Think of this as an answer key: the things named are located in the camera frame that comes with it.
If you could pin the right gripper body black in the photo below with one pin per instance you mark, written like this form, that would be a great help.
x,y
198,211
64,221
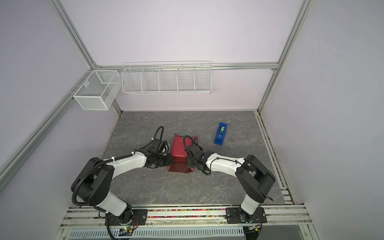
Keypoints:
x,y
191,163

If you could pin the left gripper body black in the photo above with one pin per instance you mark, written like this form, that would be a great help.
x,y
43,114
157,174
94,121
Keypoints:
x,y
163,160

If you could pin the dark red wrapping paper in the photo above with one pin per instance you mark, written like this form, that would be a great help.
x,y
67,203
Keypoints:
x,y
179,156

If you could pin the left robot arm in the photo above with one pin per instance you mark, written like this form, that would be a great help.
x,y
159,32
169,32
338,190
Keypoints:
x,y
92,186

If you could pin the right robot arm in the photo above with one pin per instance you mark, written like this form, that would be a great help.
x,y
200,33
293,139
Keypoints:
x,y
255,178

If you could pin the blue tape dispenser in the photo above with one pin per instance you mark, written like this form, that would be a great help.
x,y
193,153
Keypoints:
x,y
221,133

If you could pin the small white mesh basket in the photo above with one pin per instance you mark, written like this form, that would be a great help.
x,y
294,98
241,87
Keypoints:
x,y
99,90

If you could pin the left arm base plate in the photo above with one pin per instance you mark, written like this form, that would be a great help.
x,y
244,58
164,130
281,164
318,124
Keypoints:
x,y
135,217

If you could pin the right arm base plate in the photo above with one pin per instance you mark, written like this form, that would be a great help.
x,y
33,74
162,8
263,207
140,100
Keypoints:
x,y
239,216

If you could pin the white slotted cable duct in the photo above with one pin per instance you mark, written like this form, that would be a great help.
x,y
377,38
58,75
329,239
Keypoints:
x,y
157,233

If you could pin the long white wire basket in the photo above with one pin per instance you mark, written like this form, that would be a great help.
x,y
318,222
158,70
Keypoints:
x,y
167,77

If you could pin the aluminium front rail frame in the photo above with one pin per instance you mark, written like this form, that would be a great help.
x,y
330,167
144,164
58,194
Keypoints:
x,y
193,216

